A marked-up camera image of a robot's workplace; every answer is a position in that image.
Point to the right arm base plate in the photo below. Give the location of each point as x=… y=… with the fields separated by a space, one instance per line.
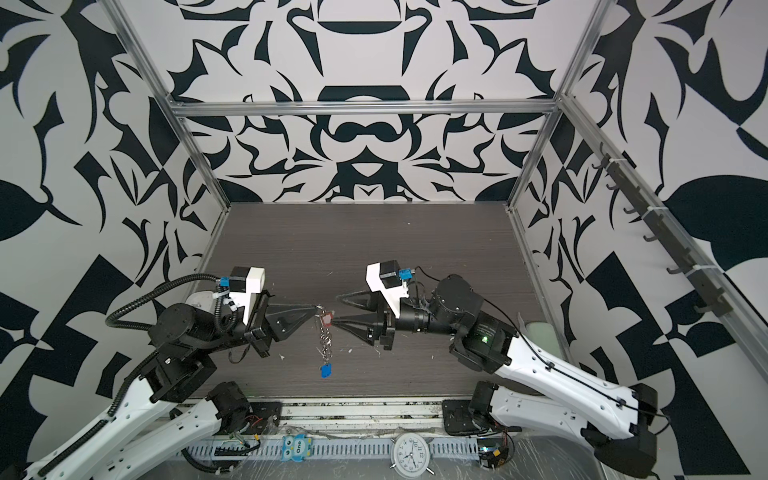
x=458 y=420

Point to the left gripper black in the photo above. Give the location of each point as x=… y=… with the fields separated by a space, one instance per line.
x=268 y=321

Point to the white slotted cable duct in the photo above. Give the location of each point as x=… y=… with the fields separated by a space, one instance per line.
x=454 y=448

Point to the white alarm clock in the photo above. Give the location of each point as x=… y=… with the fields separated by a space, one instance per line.
x=410 y=456

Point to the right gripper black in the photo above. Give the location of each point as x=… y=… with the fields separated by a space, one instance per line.
x=386 y=324

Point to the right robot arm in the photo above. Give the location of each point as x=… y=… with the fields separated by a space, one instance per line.
x=614 y=421

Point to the blue capped key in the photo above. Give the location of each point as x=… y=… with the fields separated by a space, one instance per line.
x=326 y=370

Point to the black wall hook rail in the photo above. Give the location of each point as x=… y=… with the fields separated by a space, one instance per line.
x=667 y=231

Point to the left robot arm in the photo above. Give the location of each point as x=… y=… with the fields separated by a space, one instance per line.
x=142 y=427

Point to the pale green case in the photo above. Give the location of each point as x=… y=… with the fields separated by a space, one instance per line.
x=544 y=336

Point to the blue owl figurine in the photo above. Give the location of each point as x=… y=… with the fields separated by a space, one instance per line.
x=296 y=448

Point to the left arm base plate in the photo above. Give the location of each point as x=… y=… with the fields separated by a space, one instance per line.
x=263 y=417

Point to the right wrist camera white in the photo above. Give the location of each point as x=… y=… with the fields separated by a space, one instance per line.
x=388 y=279

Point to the keyring with chain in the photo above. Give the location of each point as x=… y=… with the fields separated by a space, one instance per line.
x=325 y=337

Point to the small circuit board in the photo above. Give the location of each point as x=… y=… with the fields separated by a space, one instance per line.
x=494 y=452

